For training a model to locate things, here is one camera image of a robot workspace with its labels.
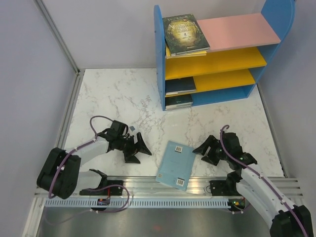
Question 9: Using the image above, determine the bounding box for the dark navy blue book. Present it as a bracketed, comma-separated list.
[165, 77, 196, 93]

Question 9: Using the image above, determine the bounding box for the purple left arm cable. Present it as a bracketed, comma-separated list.
[48, 116, 114, 199]

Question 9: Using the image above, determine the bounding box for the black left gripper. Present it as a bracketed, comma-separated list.
[117, 132, 151, 164]

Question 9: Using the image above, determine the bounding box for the blue pink yellow bookshelf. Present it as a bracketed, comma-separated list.
[154, 0, 295, 110]

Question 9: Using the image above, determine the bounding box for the teal underwater book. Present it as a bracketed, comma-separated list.
[165, 94, 193, 110]

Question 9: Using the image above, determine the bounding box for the white slotted cable duct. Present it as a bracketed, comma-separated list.
[45, 197, 231, 209]

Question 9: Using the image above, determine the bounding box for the green Alice Wonderland book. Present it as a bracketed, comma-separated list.
[162, 14, 210, 56]

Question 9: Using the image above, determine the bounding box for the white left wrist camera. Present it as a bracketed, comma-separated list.
[129, 126, 137, 134]

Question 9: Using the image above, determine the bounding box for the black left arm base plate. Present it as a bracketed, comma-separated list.
[79, 180, 124, 198]

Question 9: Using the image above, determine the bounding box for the pale grey Gatsby book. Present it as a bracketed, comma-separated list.
[165, 90, 196, 97]

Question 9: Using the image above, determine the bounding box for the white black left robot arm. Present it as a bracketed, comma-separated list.
[37, 116, 152, 199]

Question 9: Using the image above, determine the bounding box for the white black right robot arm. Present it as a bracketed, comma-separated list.
[193, 132, 314, 237]

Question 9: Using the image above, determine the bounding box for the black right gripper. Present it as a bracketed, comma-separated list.
[192, 135, 230, 166]

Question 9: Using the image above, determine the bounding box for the aluminium left frame post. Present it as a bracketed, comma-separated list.
[33, 0, 82, 75]

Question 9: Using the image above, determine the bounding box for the light blue barcode book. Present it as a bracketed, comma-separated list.
[156, 141, 196, 192]

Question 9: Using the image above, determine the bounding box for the purple galaxy Crusoe book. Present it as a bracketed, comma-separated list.
[165, 105, 192, 111]

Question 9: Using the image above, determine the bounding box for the yellow Little Prince book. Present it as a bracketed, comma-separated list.
[165, 45, 207, 59]

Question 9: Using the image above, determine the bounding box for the aluminium mounting rail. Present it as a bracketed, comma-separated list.
[34, 176, 304, 199]

